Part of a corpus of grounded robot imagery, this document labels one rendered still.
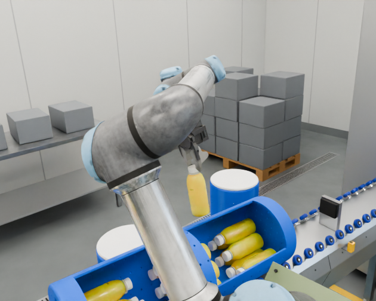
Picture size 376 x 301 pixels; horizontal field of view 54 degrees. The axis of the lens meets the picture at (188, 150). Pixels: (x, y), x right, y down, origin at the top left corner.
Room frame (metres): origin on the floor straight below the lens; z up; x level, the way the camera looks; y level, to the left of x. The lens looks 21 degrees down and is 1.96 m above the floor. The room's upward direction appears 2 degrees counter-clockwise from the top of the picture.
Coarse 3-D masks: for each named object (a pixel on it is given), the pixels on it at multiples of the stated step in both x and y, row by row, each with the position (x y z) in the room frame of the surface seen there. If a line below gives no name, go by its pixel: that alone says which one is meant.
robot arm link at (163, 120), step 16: (208, 64) 1.04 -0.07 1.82; (192, 80) 0.84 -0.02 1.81; (208, 80) 0.92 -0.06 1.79; (160, 96) 0.69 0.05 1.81; (176, 96) 0.69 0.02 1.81; (192, 96) 0.72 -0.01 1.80; (144, 112) 0.66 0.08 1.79; (160, 112) 0.66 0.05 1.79; (176, 112) 0.67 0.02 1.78; (192, 112) 0.69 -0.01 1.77; (144, 128) 0.64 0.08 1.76; (160, 128) 0.64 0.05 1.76; (176, 128) 0.66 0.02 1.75; (192, 128) 0.70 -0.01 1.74; (160, 144) 0.64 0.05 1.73; (176, 144) 0.67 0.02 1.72
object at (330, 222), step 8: (320, 200) 1.59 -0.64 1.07; (328, 200) 1.57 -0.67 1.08; (336, 200) 1.56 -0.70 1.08; (320, 208) 1.59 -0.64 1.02; (328, 208) 1.55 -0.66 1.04; (336, 208) 1.52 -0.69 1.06; (320, 216) 1.60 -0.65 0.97; (328, 216) 1.57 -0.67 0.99; (336, 216) 1.53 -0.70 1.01; (328, 224) 1.56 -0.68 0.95; (336, 224) 1.53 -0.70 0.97
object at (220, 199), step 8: (216, 192) 1.86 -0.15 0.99; (224, 192) 1.82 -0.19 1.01; (232, 192) 1.81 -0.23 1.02; (240, 192) 1.81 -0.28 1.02; (248, 192) 1.82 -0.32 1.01; (256, 192) 1.86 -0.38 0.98; (216, 200) 1.86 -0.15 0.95; (224, 200) 1.82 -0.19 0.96; (232, 200) 1.81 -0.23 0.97; (240, 200) 1.81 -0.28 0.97; (216, 208) 1.86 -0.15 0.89; (224, 208) 1.82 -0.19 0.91
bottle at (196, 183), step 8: (192, 176) 1.17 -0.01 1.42; (200, 176) 1.17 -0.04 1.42; (192, 184) 1.16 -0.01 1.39; (200, 184) 1.16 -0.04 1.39; (192, 192) 1.16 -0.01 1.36; (200, 192) 1.16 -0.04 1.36; (192, 200) 1.16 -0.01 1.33; (200, 200) 1.15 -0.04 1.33; (192, 208) 1.16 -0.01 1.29; (200, 208) 1.15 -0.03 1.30; (208, 208) 1.17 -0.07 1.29; (200, 216) 1.15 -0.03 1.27
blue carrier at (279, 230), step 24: (216, 216) 1.22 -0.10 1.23; (240, 216) 1.41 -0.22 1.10; (264, 216) 1.34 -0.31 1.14; (288, 216) 1.24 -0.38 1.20; (192, 240) 1.06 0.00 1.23; (264, 240) 1.34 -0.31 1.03; (288, 240) 1.19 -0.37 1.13; (120, 264) 1.08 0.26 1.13; (144, 264) 1.14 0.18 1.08; (264, 264) 1.11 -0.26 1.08; (48, 288) 0.91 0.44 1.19; (72, 288) 0.85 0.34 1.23; (144, 288) 1.10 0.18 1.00
